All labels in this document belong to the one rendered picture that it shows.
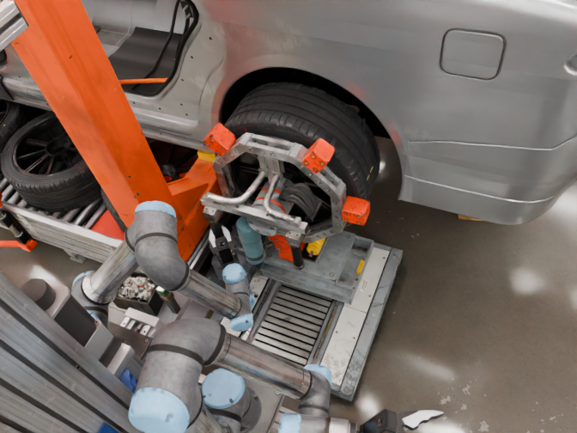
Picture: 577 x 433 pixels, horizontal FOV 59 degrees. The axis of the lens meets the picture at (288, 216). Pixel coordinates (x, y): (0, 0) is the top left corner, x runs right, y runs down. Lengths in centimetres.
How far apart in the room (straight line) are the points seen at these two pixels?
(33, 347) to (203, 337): 32
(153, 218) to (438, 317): 167
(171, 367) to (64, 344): 20
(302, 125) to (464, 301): 137
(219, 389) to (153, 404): 45
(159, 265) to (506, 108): 111
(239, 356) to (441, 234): 197
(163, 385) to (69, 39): 96
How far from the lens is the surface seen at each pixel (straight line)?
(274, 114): 185
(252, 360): 118
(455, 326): 267
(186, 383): 105
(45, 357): 102
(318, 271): 252
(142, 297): 227
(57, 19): 153
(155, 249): 139
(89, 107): 164
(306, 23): 169
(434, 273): 280
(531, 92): 164
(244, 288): 170
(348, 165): 184
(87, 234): 280
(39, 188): 302
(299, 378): 126
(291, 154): 178
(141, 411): 104
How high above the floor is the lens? 238
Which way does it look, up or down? 52 degrees down
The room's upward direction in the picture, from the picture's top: 11 degrees counter-clockwise
